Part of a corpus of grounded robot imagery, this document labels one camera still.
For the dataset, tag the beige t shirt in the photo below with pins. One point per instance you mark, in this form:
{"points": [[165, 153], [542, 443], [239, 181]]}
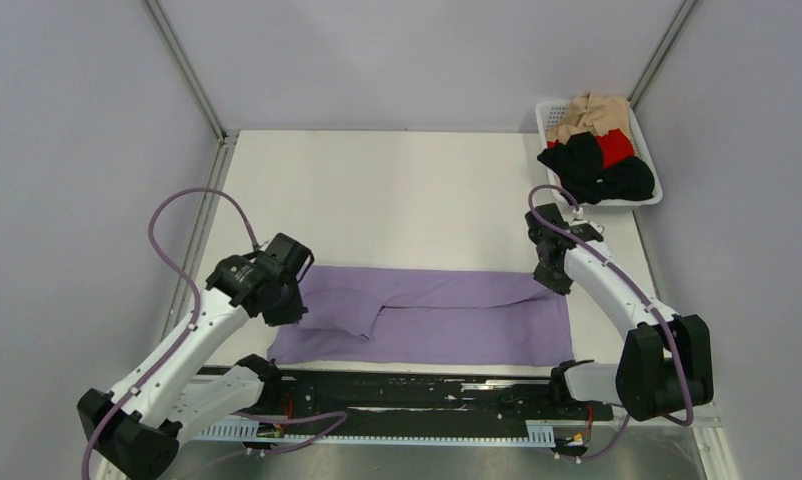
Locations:
{"points": [[598, 115]]}

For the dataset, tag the left aluminium corner post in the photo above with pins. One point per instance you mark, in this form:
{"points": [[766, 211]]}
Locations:
{"points": [[177, 53]]}

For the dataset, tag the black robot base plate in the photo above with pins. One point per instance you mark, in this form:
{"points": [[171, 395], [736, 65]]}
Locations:
{"points": [[407, 405]]}

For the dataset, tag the right aluminium corner post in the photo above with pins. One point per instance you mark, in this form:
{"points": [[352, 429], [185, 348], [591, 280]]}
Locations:
{"points": [[681, 17]]}

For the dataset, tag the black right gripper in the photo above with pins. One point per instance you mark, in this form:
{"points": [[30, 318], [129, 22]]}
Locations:
{"points": [[560, 284]]}

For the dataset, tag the black t shirt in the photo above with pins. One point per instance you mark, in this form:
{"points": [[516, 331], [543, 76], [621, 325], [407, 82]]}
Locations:
{"points": [[629, 180]]}

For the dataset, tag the aluminium corner post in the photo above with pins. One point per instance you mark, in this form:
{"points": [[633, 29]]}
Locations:
{"points": [[177, 53], [681, 17]]}

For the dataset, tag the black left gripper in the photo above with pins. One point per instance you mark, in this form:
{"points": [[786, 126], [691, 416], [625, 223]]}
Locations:
{"points": [[294, 312]]}

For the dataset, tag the white plastic laundry basket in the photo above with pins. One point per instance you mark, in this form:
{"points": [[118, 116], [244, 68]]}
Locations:
{"points": [[548, 113]]}

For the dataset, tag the purple t shirt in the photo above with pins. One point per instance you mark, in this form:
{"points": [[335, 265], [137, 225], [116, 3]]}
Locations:
{"points": [[432, 317]]}

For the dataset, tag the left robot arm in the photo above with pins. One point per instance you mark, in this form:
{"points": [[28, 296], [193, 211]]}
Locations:
{"points": [[142, 421]]}

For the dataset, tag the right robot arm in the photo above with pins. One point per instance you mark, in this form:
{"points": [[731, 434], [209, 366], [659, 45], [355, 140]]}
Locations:
{"points": [[666, 362]]}

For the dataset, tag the red t shirt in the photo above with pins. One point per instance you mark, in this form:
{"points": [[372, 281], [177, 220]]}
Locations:
{"points": [[586, 153]]}

